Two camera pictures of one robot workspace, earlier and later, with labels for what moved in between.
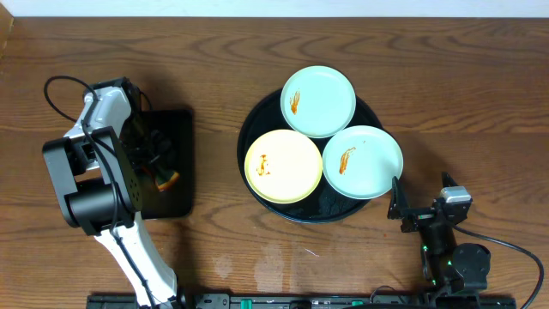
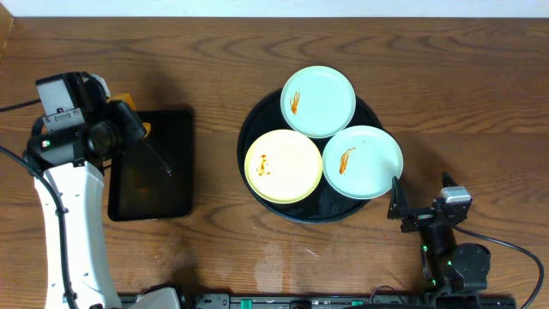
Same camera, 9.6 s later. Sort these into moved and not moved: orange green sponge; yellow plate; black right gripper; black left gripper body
Moved: black left gripper body; orange green sponge
Not moved: black right gripper; yellow plate
